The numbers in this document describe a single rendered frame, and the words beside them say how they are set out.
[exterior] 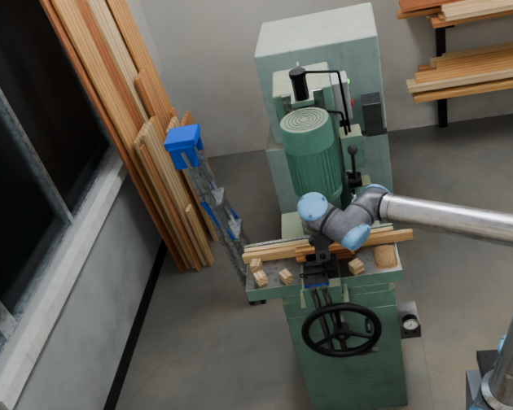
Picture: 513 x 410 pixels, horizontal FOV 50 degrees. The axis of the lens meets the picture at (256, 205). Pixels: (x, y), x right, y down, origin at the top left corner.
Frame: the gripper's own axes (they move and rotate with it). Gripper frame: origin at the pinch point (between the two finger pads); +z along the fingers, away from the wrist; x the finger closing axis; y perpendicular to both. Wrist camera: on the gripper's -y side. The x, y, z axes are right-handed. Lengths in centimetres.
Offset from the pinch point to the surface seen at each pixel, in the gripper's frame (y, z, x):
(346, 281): -9.2, 18.2, -5.5
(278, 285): -7.1, 16.8, 20.5
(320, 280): -10.7, 4.3, 3.2
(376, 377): -41, 72, -11
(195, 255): 52, 142, 92
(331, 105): 49, -13, -11
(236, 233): 44, 92, 52
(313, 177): 20.2, -16.0, -0.5
